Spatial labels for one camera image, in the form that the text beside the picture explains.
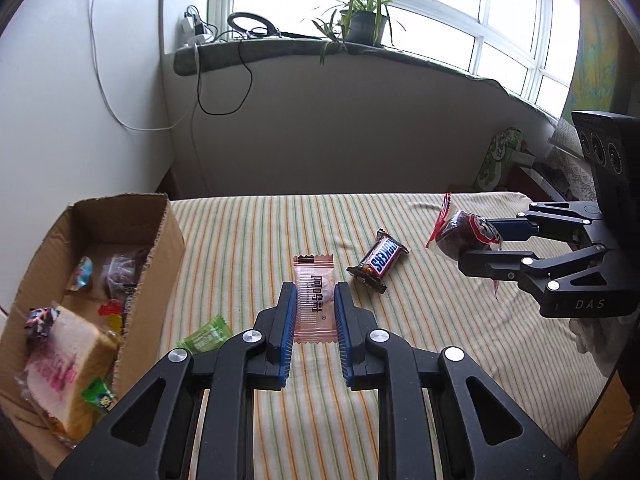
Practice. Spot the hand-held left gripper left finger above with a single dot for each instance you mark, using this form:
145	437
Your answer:
287	330

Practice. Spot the pink candy packet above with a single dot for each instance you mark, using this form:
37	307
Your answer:
315	300

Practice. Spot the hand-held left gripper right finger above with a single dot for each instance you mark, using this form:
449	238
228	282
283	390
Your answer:
342	330

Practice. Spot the small green candy packet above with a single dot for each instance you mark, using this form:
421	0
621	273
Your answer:
207	335

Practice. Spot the white cabinet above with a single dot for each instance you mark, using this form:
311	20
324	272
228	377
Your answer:
60	110

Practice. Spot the brown cake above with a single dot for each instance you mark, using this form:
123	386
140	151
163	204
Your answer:
120	270
460	235

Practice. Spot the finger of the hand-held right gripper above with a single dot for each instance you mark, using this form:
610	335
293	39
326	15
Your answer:
495	264
515	230

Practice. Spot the white cloth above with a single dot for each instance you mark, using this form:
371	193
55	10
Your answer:
592	342

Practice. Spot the potted spider plant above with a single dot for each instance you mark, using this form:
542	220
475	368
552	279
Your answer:
362	27

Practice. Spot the grey green window sill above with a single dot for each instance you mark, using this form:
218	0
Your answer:
280	50

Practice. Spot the grey patterned cloth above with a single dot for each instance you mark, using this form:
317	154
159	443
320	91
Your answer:
570	170

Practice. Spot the green printed bag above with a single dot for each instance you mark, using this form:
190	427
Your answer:
497	160

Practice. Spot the brown cardboard box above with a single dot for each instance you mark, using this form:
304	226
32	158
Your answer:
165	240

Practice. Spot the yellow candy packet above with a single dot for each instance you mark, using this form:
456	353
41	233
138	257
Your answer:
116	324

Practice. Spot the white charger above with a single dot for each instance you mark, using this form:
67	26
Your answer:
192	27

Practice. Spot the black white snack packet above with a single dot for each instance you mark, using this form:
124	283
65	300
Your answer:
42	320

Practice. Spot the sliced bread packet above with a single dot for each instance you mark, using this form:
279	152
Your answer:
70	360

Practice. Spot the brown chocolate bar packet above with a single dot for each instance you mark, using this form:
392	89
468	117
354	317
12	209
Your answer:
380	259
129	302

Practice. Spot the striped tablecloth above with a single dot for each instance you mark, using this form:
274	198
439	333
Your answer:
450	335

